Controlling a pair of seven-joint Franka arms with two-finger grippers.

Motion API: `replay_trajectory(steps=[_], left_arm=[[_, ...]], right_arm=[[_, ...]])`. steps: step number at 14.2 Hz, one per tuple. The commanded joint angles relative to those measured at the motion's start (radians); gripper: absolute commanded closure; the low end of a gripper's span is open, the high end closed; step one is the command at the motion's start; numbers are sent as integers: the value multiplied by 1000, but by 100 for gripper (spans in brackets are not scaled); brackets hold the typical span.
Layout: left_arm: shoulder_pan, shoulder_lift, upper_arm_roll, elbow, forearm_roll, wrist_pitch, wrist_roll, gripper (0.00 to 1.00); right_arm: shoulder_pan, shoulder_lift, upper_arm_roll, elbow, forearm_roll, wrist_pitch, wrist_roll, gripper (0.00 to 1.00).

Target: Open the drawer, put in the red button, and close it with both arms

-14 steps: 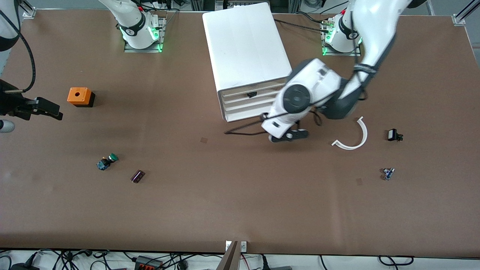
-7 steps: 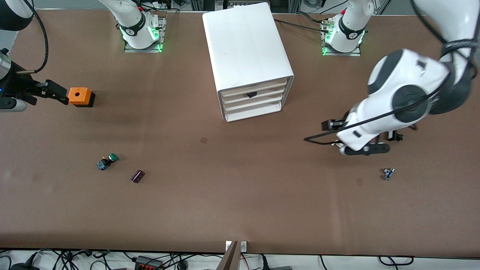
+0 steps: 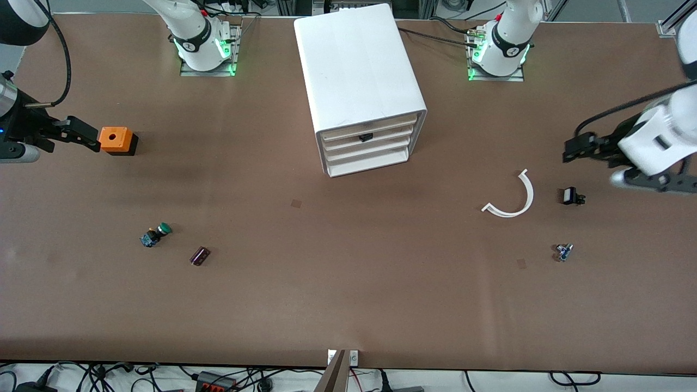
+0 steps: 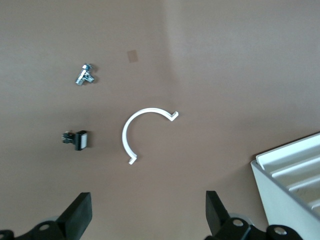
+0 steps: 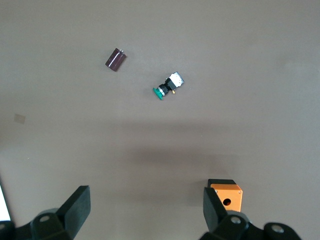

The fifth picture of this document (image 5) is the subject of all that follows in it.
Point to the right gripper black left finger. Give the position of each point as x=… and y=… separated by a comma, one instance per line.
x=75, y=210

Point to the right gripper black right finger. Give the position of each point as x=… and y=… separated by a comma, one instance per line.
x=215, y=212

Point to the green mushroom push button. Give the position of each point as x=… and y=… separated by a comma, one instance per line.
x=172, y=81

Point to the dark red cylindrical capacitor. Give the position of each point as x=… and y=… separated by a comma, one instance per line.
x=115, y=60

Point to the orange button enclosure box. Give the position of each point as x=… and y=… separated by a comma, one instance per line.
x=232, y=192

